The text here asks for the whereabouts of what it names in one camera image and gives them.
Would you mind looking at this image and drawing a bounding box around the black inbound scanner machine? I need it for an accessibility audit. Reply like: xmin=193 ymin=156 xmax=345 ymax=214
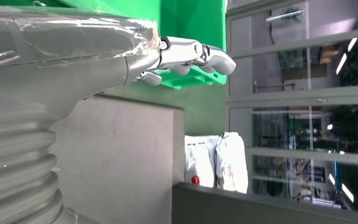
xmin=49 ymin=94 xmax=358 ymax=224

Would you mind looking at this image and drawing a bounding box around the white parcel bag QR label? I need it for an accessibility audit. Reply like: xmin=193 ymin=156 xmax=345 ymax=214
xmin=183 ymin=134 xmax=220 ymax=188

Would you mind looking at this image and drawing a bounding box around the flat white parcel bag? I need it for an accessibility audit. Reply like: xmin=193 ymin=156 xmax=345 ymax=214
xmin=215 ymin=132 xmax=249 ymax=195

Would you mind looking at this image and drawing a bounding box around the green plastic crate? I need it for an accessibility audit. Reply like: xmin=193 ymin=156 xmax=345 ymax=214
xmin=0 ymin=0 xmax=227 ymax=90

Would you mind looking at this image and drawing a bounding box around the glass partition grey frame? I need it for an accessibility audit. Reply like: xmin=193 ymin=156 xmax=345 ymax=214
xmin=226 ymin=0 xmax=358 ymax=215

